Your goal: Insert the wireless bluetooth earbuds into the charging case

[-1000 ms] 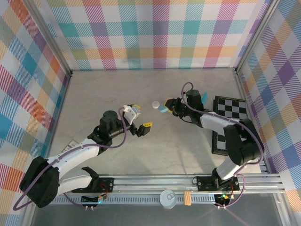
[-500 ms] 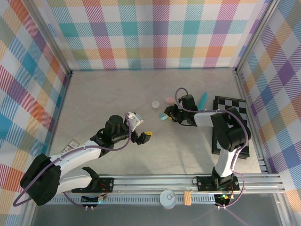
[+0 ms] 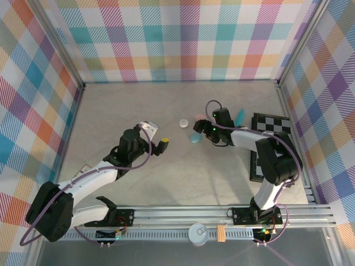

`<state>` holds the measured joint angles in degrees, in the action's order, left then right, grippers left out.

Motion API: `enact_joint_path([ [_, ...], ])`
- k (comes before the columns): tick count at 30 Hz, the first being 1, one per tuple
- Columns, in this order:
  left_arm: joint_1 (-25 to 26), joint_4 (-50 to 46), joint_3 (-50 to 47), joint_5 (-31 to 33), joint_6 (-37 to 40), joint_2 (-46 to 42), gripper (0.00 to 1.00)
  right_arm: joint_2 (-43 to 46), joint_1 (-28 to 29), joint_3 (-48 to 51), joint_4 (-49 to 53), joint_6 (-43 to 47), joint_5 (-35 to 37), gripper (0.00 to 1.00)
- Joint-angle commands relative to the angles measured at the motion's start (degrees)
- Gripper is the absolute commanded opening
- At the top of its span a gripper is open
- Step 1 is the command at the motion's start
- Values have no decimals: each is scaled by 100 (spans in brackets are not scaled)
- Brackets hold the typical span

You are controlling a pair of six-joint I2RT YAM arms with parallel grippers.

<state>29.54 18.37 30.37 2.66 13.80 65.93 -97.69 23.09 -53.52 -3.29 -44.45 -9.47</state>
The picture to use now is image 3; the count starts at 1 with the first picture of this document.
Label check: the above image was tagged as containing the teal elongated silicone object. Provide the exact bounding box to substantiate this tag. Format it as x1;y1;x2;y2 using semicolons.
234;108;246;126

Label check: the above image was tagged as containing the black white checkerboard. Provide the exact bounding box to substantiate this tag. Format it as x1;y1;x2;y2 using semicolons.
249;112;292;183

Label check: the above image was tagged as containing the black controller board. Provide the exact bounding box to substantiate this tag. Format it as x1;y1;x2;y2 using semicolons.
252;227;274;247
95;227;129;248

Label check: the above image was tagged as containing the silver tin can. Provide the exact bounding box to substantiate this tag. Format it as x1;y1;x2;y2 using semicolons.
188;223;209;246

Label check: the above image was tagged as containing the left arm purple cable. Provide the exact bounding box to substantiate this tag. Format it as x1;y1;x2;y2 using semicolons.
19;130;153;247

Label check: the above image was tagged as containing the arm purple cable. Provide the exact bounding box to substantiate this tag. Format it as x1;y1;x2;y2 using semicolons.
19;130;153;247
205;99;303;246

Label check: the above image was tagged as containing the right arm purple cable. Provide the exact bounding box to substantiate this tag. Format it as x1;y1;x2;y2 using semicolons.
205;99;303;246

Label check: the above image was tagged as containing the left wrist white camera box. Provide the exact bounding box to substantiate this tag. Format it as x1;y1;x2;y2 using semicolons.
138;121;161;141

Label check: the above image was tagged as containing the aluminium frame rail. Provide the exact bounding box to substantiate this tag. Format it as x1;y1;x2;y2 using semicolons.
275;79;317;205
49;82;86;208

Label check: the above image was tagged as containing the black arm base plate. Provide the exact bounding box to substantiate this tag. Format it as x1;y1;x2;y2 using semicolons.
105;208;136;228
231;206;284;227

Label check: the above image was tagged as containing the wide aluminium mounting rail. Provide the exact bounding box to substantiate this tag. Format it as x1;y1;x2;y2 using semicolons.
29;204;338;231

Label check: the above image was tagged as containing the slotted grey cable duct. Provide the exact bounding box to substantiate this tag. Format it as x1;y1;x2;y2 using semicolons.
43;228;257;242

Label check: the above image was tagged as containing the aluminium frame post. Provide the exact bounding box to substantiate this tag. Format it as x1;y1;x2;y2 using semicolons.
276;0;335;89
27;0;86;91

